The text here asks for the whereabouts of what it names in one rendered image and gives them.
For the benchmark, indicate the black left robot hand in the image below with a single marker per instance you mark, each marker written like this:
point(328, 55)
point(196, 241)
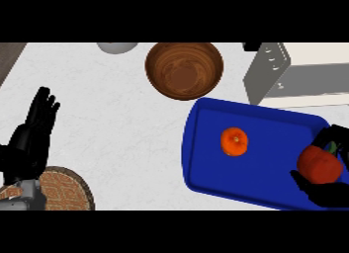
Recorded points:
point(32, 138)

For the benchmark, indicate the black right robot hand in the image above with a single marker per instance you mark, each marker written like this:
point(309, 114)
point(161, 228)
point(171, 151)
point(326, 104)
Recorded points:
point(334, 194)

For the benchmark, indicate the red bell pepper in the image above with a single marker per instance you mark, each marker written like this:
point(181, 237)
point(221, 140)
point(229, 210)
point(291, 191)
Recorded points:
point(320, 164)

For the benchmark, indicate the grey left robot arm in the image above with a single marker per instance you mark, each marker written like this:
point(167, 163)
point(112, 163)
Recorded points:
point(23, 199)

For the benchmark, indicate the blue plastic tray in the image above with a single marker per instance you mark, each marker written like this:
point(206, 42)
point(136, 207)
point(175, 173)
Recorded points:
point(260, 158)

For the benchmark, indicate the grey tiered shelf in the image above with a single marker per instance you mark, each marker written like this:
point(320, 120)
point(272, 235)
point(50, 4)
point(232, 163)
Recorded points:
point(304, 74)

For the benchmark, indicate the round woven brown placemat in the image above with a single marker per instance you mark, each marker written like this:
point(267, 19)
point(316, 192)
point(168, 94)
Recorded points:
point(60, 191)

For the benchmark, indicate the dark wooden panel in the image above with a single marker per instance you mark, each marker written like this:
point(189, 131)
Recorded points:
point(1, 66)

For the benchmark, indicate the orange fruit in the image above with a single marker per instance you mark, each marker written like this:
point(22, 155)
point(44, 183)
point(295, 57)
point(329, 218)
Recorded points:
point(235, 141)

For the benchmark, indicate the grey rounded object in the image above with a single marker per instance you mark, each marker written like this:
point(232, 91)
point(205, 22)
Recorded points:
point(116, 47)

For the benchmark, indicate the brown wooden bowl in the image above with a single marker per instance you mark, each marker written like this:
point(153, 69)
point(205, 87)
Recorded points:
point(184, 70)

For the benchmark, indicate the small black object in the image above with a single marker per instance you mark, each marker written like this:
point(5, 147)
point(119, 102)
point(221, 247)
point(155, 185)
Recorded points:
point(252, 46)

